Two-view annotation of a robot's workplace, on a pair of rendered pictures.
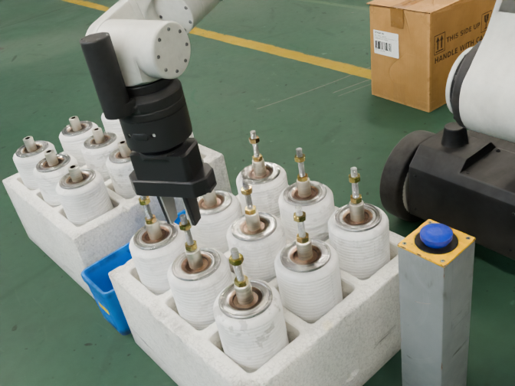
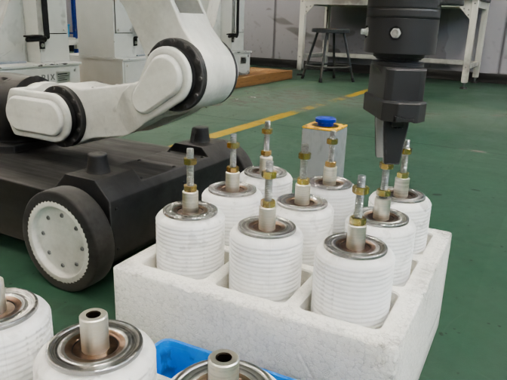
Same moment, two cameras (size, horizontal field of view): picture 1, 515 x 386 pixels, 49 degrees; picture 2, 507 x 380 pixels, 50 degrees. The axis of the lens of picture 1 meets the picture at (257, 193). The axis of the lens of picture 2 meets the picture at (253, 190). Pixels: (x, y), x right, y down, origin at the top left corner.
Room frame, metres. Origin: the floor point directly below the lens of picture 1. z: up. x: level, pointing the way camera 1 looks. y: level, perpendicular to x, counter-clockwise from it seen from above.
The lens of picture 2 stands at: (1.17, 0.65, 0.51)
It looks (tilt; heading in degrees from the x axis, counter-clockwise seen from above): 17 degrees down; 242
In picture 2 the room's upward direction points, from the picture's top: 2 degrees clockwise
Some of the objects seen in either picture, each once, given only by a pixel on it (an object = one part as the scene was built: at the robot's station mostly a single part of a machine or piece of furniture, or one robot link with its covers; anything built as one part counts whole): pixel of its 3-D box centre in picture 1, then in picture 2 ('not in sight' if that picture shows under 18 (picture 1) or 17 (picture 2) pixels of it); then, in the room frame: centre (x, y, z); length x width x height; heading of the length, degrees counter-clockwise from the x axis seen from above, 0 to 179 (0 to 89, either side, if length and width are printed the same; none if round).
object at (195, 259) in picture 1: (194, 257); (382, 208); (0.68, 0.11, 0.26); 0.02 x 0.02 x 0.03
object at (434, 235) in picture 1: (436, 237); (325, 122); (0.56, -0.21, 0.32); 0.04 x 0.04 x 0.02
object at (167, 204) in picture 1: (165, 203); (394, 141); (0.69, 0.13, 0.36); 0.03 x 0.02 x 0.06; 156
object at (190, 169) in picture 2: (256, 149); (190, 175); (0.91, -0.01, 0.30); 0.01 x 0.01 x 0.08
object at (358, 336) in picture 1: (268, 299); (296, 300); (0.75, 0.02, 0.09); 0.39 x 0.39 x 0.18; 35
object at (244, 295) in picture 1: (244, 292); (401, 187); (0.58, 0.04, 0.26); 0.02 x 0.02 x 0.03
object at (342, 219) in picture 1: (357, 217); (265, 173); (0.72, -0.15, 0.25); 0.08 x 0.08 x 0.01
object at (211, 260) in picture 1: (196, 264); (380, 217); (0.68, 0.11, 0.25); 0.08 x 0.08 x 0.01
